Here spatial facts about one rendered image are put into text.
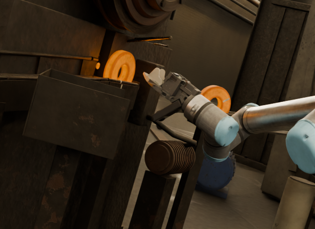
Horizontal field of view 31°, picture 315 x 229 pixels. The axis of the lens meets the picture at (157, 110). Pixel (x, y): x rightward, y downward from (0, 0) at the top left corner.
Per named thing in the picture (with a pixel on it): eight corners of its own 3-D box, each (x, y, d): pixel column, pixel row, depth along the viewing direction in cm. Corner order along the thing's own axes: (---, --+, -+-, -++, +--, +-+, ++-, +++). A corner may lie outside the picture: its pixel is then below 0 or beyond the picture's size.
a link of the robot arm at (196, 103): (200, 125, 188) (188, 124, 179) (189, 116, 190) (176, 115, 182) (215, 102, 186) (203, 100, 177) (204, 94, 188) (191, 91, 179)
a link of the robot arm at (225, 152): (240, 150, 195) (243, 131, 185) (215, 170, 191) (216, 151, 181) (221, 132, 199) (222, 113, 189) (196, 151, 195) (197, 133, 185)
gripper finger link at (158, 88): (154, 79, 192) (173, 93, 188) (152, 83, 192) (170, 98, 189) (148, 77, 188) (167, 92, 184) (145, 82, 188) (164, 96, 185)
